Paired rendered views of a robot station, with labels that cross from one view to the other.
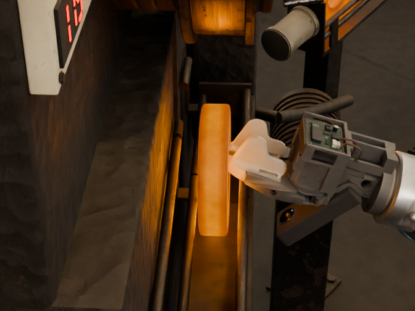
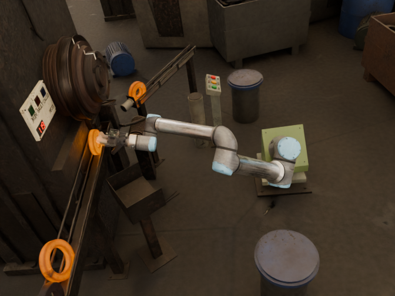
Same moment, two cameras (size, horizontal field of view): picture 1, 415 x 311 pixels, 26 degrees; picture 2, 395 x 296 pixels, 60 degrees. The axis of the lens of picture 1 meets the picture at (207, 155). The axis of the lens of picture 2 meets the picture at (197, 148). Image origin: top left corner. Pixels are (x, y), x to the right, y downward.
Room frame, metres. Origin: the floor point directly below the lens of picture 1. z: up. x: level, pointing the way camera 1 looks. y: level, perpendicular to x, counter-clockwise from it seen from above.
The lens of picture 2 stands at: (-0.78, -0.69, 2.01)
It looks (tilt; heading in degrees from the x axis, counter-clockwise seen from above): 41 degrees down; 2
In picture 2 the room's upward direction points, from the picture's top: 9 degrees counter-clockwise
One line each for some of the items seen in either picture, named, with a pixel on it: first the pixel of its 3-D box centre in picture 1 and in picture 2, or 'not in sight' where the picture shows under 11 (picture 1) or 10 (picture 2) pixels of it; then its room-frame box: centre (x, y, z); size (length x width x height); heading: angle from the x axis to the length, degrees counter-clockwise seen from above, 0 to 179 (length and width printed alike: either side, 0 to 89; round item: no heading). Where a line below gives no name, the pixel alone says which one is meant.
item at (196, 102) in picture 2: not in sight; (198, 121); (1.59, -0.63, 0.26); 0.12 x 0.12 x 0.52
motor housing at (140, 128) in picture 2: (300, 234); (144, 149); (1.30, -0.18, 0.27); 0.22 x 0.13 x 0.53; 177
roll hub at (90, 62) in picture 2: not in sight; (98, 76); (0.97, -0.12, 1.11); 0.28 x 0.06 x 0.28; 177
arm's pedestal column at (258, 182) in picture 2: not in sight; (280, 172); (1.09, -1.21, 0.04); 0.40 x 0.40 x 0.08; 87
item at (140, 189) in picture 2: not in sight; (147, 224); (0.49, -0.26, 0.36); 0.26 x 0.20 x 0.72; 32
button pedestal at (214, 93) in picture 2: not in sight; (216, 112); (1.62, -0.79, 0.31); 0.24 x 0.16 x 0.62; 177
